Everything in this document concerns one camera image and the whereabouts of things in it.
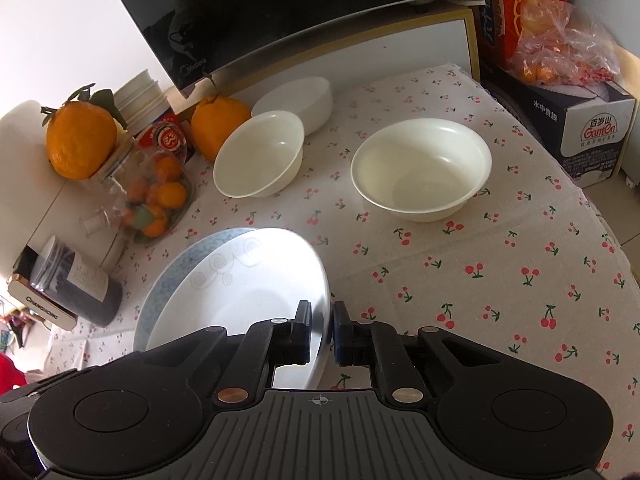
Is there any white plate with swirls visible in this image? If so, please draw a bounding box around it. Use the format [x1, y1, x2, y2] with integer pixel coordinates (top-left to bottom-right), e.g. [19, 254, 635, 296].
[144, 228, 330, 389]

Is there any large white bowl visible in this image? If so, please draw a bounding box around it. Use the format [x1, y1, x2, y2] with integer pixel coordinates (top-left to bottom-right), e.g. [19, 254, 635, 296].
[350, 118, 492, 222]

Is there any small white bowl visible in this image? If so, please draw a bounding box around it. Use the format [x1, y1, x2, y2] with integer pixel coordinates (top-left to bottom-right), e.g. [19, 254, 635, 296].
[252, 77, 333, 136]

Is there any blue rimmed plate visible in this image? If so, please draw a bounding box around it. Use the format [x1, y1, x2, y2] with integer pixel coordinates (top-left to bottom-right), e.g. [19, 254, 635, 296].
[132, 228, 252, 351]

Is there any cherry print tablecloth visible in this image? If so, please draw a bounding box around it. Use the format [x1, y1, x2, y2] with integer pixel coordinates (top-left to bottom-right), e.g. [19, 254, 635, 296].
[44, 64, 639, 479]

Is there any medium white bowl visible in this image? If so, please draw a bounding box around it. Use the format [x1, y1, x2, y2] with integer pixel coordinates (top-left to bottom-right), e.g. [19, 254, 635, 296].
[213, 110, 305, 198]

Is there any glass jar of small oranges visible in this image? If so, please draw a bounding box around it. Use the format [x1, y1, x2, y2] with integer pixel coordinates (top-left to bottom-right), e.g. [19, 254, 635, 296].
[80, 133, 193, 246]

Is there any dark glass jar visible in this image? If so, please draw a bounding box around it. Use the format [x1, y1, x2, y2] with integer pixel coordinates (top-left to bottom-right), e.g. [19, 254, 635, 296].
[29, 235, 122, 327]

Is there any large orange by microwave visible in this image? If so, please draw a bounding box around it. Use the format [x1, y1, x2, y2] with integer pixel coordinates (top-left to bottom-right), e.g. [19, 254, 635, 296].
[190, 76, 252, 162]

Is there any red instant noodle cup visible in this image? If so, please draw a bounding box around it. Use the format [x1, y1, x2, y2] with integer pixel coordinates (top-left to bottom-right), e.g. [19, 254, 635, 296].
[137, 112, 195, 162]

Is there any stack of white paper cups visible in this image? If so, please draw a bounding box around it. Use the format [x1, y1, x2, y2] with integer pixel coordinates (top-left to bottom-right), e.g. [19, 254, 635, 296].
[114, 70, 170, 136]

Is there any large orange with leaves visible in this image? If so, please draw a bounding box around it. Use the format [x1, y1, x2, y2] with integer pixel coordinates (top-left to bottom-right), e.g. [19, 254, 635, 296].
[40, 84, 127, 181]

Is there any navy white water carton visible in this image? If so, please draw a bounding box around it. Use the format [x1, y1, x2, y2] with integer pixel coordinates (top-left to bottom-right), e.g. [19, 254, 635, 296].
[480, 64, 637, 188]

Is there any plastic bag of fruit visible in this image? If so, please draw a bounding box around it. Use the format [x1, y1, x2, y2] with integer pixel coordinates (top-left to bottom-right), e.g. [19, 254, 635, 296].
[509, 0, 620, 86]

